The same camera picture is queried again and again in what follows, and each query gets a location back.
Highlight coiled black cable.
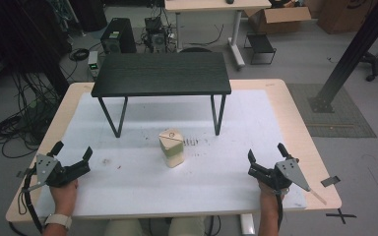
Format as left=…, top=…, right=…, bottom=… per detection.
left=68, top=47, right=91, bottom=63

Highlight person's legs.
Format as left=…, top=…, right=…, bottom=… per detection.
left=102, top=215, right=209, bottom=236

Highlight large closed cardboard box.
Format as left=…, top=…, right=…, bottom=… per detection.
left=316, top=0, right=378, bottom=35

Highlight person's left hand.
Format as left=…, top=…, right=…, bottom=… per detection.
left=49, top=179, right=80, bottom=217

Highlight beige triangular box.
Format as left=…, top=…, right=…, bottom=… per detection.
left=157, top=128, right=186, bottom=169

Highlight black metal stand beam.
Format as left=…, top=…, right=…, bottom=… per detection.
left=307, top=0, right=378, bottom=114

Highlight black computer tower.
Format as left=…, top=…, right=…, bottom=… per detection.
left=99, top=17, right=138, bottom=55

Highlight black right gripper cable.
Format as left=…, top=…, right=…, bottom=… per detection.
left=275, top=191, right=285, bottom=231

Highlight small white power supply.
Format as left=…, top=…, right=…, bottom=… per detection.
left=87, top=50, right=101, bottom=80

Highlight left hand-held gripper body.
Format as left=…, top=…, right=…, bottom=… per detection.
left=23, top=153, right=92, bottom=193

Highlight bundle of black cables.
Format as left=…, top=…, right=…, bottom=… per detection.
left=0, top=70, right=65, bottom=159

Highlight small black table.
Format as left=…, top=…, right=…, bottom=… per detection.
left=91, top=51, right=232, bottom=139

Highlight small black metal stool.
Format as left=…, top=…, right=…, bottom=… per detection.
left=243, top=31, right=278, bottom=66

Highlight open computer case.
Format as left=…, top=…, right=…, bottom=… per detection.
left=142, top=16, right=172, bottom=54

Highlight white table leg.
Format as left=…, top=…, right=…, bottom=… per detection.
left=239, top=212, right=257, bottom=236

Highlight person's right hand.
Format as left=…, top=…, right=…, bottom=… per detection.
left=257, top=180, right=285, bottom=211

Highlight white table mat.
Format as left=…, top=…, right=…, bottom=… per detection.
left=33, top=89, right=308, bottom=219

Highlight white desk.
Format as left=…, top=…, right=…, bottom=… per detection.
left=163, top=0, right=274, bottom=70

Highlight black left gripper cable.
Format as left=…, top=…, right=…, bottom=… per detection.
left=17, top=168, right=44, bottom=234

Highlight grey floor mat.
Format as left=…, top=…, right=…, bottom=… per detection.
left=286, top=83, right=377, bottom=139

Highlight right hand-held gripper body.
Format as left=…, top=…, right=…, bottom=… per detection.
left=247, top=158, right=311, bottom=193

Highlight open cardboard box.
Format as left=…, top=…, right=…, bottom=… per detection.
left=243, top=6, right=313, bottom=35

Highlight tan tape strip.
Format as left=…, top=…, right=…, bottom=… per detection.
left=308, top=188, right=328, bottom=207

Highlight white band wristwatch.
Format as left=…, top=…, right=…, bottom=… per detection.
left=43, top=212, right=74, bottom=231

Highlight black curtain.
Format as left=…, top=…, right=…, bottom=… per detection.
left=0, top=0, right=75, bottom=97

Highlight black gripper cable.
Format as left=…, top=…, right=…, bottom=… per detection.
left=17, top=168, right=44, bottom=234
left=275, top=191, right=285, bottom=231

